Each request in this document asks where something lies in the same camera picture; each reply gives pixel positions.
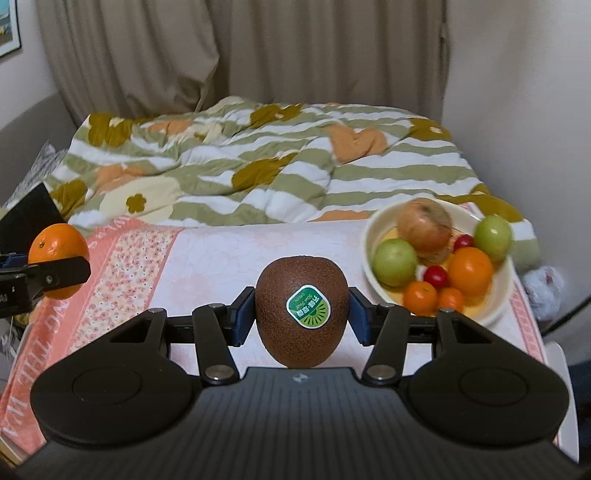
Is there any crumpled plastic bag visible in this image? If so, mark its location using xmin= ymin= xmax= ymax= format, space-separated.
xmin=524 ymin=265 xmax=567 ymax=322

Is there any small orange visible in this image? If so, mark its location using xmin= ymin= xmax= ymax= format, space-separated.
xmin=403 ymin=281 xmax=439 ymax=316
xmin=438 ymin=287 xmax=465 ymax=312

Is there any green apple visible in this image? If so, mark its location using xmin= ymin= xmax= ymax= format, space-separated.
xmin=474 ymin=215 xmax=513 ymax=263
xmin=373 ymin=240 xmax=419 ymax=287

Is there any grey patterned cloth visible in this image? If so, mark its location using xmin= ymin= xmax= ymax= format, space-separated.
xmin=4 ymin=141 xmax=70 ymax=206

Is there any framed wall poster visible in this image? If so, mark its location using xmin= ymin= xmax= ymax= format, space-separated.
xmin=0 ymin=0 xmax=23 ymax=59

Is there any brown onion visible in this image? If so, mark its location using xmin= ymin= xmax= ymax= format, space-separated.
xmin=397 ymin=198 xmax=452 ymax=260

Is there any brown kiwi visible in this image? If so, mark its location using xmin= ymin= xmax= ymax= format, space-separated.
xmin=255 ymin=257 xmax=350 ymax=368

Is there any beige curtain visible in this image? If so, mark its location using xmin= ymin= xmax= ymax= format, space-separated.
xmin=34 ymin=0 xmax=451 ymax=126

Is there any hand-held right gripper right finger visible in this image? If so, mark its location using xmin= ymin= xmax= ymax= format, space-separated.
xmin=347 ymin=287 xmax=497 ymax=387

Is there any grey padded headboard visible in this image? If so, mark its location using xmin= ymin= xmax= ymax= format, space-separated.
xmin=0 ymin=92 xmax=79 ymax=204

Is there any large orange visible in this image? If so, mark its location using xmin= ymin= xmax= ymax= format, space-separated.
xmin=448 ymin=247 xmax=495 ymax=297

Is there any dark laptop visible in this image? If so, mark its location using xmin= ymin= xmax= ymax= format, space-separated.
xmin=0 ymin=182 xmax=64 ymax=259

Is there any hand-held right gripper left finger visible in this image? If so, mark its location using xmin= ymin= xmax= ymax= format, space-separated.
xmin=109 ymin=286 xmax=256 ymax=387

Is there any medium orange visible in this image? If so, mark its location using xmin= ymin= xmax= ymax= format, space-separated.
xmin=28 ymin=223 xmax=90 ymax=298

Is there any cream bowl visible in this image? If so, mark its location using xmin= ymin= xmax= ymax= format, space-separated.
xmin=359 ymin=199 xmax=515 ymax=326

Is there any green striped floral blanket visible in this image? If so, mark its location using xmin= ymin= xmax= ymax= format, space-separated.
xmin=48 ymin=95 xmax=542 ymax=266

